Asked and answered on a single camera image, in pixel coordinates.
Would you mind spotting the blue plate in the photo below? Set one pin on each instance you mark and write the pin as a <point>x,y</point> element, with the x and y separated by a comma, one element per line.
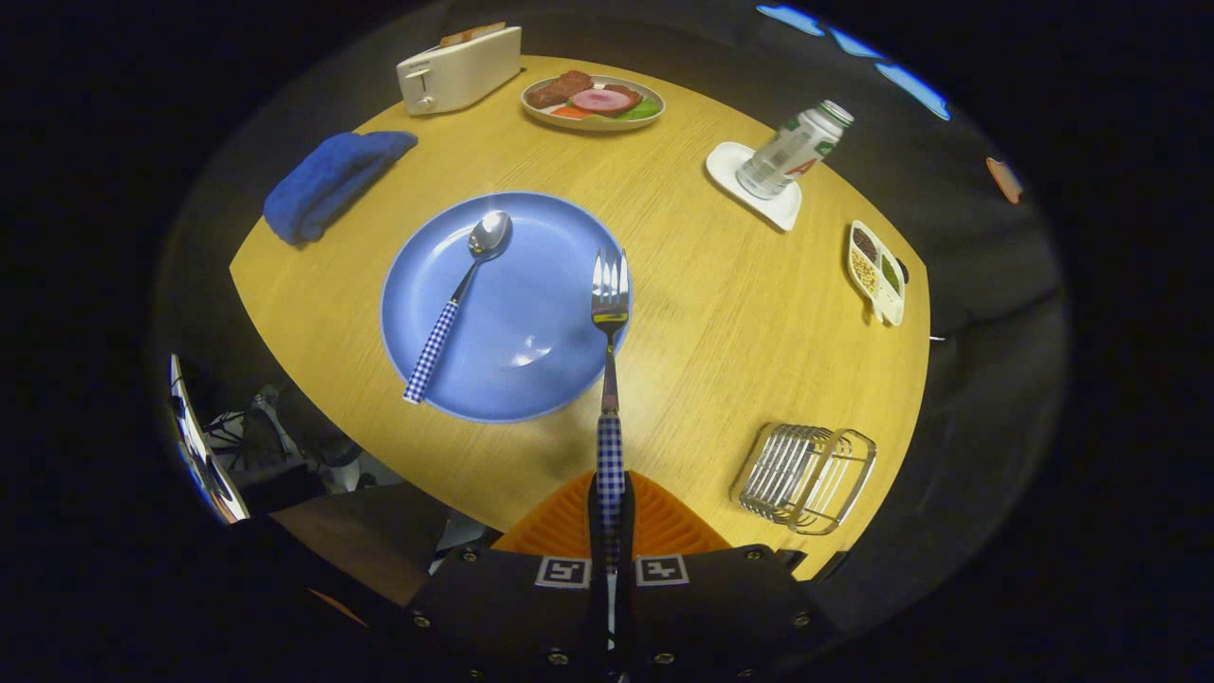
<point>531,304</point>

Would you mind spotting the white square coaster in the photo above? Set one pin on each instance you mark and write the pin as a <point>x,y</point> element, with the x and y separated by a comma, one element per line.
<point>728,163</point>

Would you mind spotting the white drink bottle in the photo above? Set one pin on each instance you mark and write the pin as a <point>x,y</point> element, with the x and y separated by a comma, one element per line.
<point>787,152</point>

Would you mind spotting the red tomato slice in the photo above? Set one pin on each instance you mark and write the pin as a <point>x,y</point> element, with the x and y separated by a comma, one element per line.
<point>569,112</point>

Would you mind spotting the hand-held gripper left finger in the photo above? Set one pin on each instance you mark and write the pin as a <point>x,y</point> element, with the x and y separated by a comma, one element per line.
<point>512,607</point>

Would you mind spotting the small brown meat piece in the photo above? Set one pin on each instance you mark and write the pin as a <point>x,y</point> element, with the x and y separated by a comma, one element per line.
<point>626,91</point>

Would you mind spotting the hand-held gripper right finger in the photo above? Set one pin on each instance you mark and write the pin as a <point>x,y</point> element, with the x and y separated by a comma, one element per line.
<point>721,607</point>

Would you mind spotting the large brown meat piece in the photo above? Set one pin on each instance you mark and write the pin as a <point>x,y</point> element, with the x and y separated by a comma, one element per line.
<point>560,89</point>

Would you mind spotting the green lettuce leaf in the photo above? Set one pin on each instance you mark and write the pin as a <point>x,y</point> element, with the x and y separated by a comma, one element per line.
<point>643,110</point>

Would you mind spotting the folded blue towel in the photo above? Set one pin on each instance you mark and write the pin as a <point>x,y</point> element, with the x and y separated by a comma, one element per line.
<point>327,185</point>

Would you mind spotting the white divided dish with beans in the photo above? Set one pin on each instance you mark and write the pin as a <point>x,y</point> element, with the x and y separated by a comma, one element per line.
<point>877,294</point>

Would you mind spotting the white printed board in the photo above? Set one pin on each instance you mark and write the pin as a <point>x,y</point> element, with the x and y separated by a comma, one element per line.
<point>204,465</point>

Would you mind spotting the pink ham slice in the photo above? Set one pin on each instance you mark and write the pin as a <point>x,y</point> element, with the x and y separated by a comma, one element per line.
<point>600,101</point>

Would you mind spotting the toast slice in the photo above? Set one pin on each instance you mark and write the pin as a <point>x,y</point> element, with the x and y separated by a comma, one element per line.
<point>487,30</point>
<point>458,39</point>

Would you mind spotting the beige food plate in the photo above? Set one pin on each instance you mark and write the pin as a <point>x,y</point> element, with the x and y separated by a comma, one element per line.
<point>645,121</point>

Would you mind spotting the white toaster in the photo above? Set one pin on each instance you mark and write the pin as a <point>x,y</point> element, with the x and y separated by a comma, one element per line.
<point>465,71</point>

